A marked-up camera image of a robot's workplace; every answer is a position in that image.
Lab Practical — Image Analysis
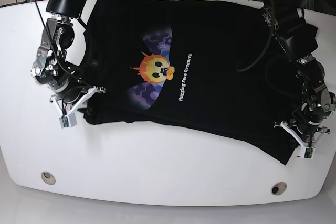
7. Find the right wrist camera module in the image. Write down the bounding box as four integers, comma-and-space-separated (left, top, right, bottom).
59, 114, 77, 129

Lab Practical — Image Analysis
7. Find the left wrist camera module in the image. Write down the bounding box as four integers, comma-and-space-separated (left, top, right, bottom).
298, 145, 316, 159

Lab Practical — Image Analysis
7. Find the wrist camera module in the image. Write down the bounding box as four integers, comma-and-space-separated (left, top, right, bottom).
298, 145, 316, 159
59, 114, 77, 129

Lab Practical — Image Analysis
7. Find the black graphic t-shirt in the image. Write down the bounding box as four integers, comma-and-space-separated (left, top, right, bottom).
84, 0, 303, 164

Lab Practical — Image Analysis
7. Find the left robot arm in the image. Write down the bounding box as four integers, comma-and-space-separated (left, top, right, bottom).
236, 0, 335, 151

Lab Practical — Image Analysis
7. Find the table cable grommet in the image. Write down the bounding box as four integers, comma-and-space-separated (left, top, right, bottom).
271, 182, 287, 196
41, 172, 56, 185

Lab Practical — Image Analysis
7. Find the left table cable grommet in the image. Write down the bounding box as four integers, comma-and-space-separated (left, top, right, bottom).
41, 172, 56, 185

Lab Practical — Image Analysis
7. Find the right table cable grommet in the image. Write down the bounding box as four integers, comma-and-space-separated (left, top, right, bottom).
271, 182, 287, 196

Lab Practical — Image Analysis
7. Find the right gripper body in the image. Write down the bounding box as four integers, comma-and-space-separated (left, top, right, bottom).
50, 86, 106, 115

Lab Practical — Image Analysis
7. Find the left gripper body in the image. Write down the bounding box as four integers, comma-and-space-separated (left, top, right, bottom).
273, 115, 330, 148

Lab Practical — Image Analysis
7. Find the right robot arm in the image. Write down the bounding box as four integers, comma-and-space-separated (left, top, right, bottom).
31, 0, 105, 120

